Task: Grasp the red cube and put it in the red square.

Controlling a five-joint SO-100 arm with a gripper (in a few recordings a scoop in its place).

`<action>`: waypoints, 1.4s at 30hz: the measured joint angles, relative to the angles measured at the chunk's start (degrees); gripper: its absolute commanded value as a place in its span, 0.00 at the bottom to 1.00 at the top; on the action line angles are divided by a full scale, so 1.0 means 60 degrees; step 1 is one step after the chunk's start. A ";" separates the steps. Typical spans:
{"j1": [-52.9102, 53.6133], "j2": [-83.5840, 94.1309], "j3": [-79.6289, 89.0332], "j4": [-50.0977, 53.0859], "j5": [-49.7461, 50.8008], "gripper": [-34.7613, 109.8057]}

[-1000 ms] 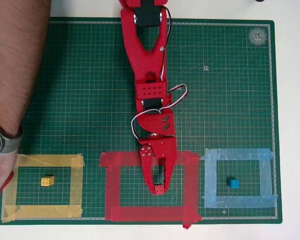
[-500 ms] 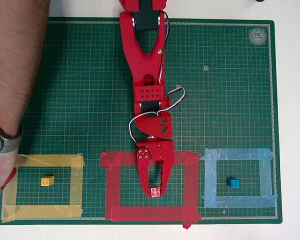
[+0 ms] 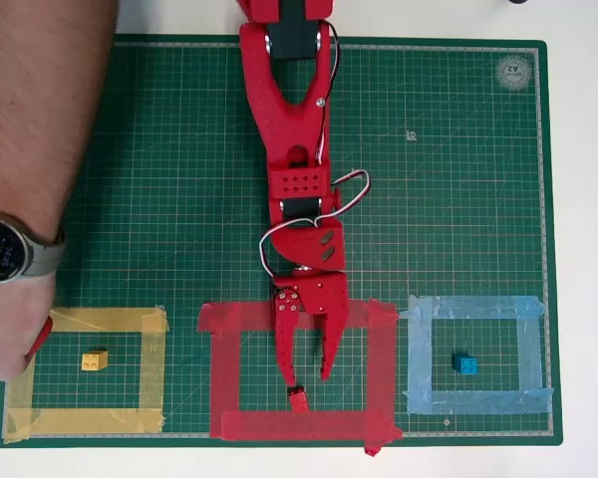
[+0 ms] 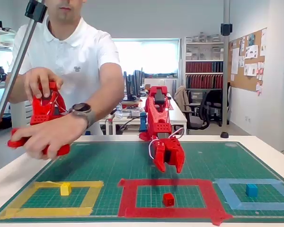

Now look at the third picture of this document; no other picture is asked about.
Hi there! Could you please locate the green cutting mat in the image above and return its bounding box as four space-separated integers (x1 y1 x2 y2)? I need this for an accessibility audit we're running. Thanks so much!
0 32 563 448

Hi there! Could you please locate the red leader arm with handle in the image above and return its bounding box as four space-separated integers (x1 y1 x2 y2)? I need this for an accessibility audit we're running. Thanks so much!
23 314 56 367

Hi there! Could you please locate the yellow tape square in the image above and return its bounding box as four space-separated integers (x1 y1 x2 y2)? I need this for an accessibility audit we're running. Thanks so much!
2 304 170 444

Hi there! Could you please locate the red cube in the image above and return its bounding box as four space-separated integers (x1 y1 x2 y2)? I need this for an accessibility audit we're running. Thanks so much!
287 385 312 413

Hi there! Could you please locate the person's left forearm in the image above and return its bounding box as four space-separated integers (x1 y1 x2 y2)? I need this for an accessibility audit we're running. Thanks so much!
0 0 120 245

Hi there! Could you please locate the blue tape square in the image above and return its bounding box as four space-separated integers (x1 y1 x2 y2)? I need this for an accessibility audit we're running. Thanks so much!
399 294 555 415

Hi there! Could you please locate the grey smartwatch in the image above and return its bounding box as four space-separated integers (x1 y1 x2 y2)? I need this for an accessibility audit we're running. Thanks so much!
0 214 67 284

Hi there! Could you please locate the yellow cube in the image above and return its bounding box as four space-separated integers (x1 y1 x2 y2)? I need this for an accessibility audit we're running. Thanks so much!
81 350 110 372

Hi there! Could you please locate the person's left hand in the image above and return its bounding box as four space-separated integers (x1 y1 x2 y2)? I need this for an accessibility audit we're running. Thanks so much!
0 271 57 383

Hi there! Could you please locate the red tape square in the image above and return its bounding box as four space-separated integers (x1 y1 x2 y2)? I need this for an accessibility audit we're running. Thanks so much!
196 297 404 457

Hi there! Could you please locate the white red black servo cable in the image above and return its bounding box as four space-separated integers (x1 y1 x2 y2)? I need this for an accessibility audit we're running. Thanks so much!
258 168 373 280
316 22 341 163

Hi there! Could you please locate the blue cube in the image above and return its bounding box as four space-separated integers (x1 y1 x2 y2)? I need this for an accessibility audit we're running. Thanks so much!
451 352 478 375

